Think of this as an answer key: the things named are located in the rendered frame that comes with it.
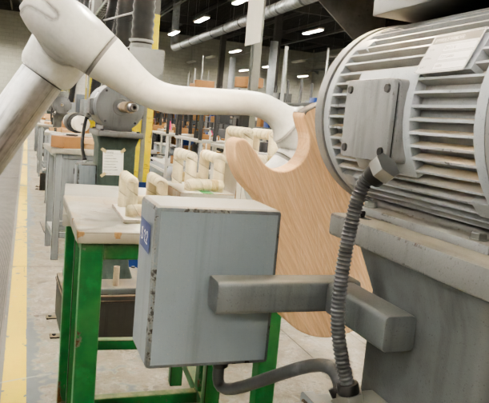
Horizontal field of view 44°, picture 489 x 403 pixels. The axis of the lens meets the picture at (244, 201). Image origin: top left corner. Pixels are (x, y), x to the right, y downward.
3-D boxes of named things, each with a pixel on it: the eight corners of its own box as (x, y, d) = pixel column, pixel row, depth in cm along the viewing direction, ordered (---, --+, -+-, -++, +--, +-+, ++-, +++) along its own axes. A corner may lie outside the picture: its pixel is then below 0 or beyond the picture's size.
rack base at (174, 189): (234, 226, 170) (237, 194, 169) (177, 225, 165) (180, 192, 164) (207, 210, 196) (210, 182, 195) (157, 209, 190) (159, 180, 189)
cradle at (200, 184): (225, 191, 171) (226, 181, 170) (186, 189, 167) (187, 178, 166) (222, 190, 174) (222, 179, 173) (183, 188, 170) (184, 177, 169)
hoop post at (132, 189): (137, 217, 165) (139, 183, 163) (126, 217, 164) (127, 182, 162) (135, 215, 168) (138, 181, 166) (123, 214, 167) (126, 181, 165)
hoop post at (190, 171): (196, 191, 169) (198, 157, 168) (185, 190, 168) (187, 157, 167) (193, 189, 172) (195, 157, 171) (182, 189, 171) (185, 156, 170)
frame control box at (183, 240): (354, 461, 67) (382, 234, 63) (165, 485, 59) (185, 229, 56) (270, 370, 90) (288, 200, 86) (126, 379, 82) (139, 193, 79)
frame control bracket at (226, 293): (358, 311, 76) (362, 281, 76) (215, 315, 69) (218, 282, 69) (342, 302, 80) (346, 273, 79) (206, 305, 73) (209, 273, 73)
